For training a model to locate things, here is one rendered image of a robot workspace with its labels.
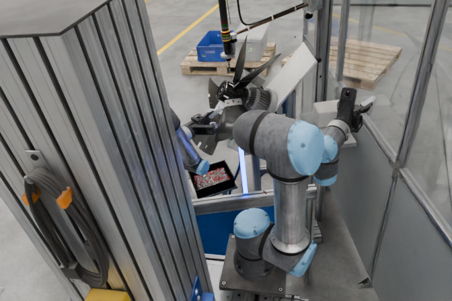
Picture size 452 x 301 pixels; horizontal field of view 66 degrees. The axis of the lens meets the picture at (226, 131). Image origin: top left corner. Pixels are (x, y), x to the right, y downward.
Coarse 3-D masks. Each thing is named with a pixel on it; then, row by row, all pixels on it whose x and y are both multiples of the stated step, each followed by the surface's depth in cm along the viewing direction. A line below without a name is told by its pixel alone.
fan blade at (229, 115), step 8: (224, 112) 180; (232, 112) 178; (240, 112) 178; (224, 120) 176; (232, 120) 174; (224, 128) 173; (232, 128) 170; (216, 136) 172; (224, 136) 169; (232, 136) 167
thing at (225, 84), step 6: (222, 84) 194; (228, 84) 187; (234, 84) 190; (228, 90) 186; (234, 90) 188; (240, 90) 194; (246, 90) 191; (216, 96) 193; (222, 96) 187; (228, 96) 187; (234, 96) 188; (240, 96) 191; (246, 96) 189
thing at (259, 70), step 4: (276, 56) 174; (268, 60) 167; (272, 60) 177; (264, 64) 164; (268, 64) 180; (260, 68) 163; (264, 68) 181; (252, 72) 168; (256, 72) 179; (260, 72) 184; (248, 76) 178; (252, 76) 183; (256, 76) 186; (240, 80) 179; (244, 80) 183; (248, 80) 186
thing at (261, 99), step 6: (252, 90) 194; (258, 90) 194; (264, 90) 197; (252, 96) 192; (258, 96) 190; (264, 96) 192; (252, 102) 190; (258, 102) 188; (264, 102) 189; (246, 108) 191; (252, 108) 189; (258, 108) 189; (264, 108) 190
